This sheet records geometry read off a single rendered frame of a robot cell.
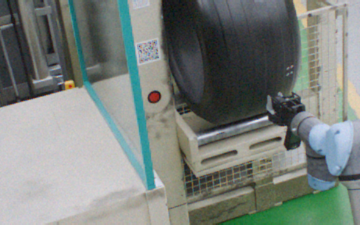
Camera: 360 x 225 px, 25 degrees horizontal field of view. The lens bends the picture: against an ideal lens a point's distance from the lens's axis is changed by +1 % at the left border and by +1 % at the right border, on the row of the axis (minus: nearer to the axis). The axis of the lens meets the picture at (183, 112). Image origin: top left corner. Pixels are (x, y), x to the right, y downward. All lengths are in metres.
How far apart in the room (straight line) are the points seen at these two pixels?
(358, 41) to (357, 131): 3.33
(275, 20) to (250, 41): 0.10
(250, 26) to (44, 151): 0.74
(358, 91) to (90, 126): 2.79
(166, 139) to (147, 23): 0.42
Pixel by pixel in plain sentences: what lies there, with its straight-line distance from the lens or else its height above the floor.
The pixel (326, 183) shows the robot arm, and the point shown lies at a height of 0.95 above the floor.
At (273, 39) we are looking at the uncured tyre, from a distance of 2.35.
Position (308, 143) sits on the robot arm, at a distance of 2.19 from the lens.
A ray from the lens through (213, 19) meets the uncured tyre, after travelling 2.30.
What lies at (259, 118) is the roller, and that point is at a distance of 2.61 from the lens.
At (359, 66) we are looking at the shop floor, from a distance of 4.85.
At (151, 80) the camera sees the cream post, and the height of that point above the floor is 1.12.
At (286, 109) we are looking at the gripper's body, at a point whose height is 1.09.
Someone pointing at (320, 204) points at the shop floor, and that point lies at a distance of 3.73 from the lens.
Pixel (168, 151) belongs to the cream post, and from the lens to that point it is 2.62.
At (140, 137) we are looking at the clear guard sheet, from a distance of 1.65.
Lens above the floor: 2.28
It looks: 31 degrees down
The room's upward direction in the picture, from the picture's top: 7 degrees counter-clockwise
